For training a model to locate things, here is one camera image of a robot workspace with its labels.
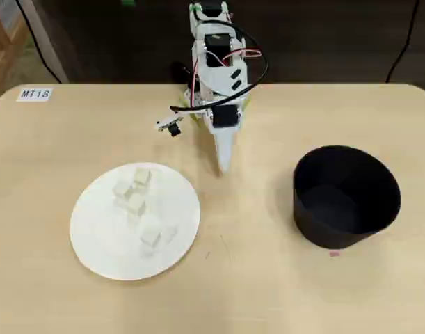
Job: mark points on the white perforated base block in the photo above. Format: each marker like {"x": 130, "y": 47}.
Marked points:
{"x": 189, "y": 99}

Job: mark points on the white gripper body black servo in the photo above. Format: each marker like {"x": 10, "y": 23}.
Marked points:
{"x": 225, "y": 118}

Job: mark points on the white cube block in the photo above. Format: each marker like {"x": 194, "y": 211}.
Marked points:
{"x": 150, "y": 231}
{"x": 135, "y": 203}
{"x": 142, "y": 177}
{"x": 122, "y": 189}

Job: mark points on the white round plate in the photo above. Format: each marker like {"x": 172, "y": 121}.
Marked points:
{"x": 101, "y": 243}

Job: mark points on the black pot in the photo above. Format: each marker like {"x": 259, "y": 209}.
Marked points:
{"x": 337, "y": 236}

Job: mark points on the white wrist camera board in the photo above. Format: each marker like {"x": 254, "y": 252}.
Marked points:
{"x": 165, "y": 122}

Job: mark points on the green tape strip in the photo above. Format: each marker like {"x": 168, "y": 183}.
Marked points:
{"x": 195, "y": 7}

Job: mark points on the green background object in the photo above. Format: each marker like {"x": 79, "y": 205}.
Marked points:
{"x": 128, "y": 2}

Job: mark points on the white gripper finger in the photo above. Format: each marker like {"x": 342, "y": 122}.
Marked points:
{"x": 225, "y": 146}

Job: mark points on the small pink sticker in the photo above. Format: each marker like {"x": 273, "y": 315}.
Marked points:
{"x": 335, "y": 253}

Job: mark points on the white MT18 label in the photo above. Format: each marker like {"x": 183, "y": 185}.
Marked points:
{"x": 34, "y": 94}

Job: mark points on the grey partition panel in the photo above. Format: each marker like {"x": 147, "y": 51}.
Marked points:
{"x": 48, "y": 45}

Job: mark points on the wooden shelf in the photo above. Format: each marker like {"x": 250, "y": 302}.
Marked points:
{"x": 3, "y": 41}

